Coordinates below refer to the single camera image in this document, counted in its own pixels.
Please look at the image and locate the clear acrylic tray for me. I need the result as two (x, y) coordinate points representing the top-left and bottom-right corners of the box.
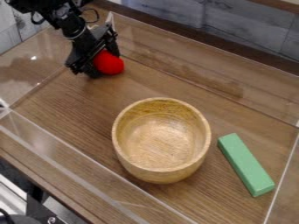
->
(0, 16), (299, 224)

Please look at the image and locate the light wooden bowl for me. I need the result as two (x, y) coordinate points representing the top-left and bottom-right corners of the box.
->
(111, 97), (212, 184)

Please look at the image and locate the red plush strawberry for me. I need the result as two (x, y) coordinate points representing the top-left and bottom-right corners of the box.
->
(94, 50), (126, 75)

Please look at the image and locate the black metal stand base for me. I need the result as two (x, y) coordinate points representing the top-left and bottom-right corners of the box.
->
(0, 192), (69, 224)

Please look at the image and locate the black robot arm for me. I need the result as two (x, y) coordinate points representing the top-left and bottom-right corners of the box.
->
(5, 0), (126, 78)

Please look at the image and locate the clear acrylic corner bracket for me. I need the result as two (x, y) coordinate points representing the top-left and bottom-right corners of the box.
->
(87, 10), (117, 33)

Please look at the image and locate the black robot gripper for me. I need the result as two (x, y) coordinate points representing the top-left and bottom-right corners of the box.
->
(63, 25), (121, 79)

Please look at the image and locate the green rectangular block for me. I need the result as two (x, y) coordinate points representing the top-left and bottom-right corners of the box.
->
(218, 133), (277, 197)

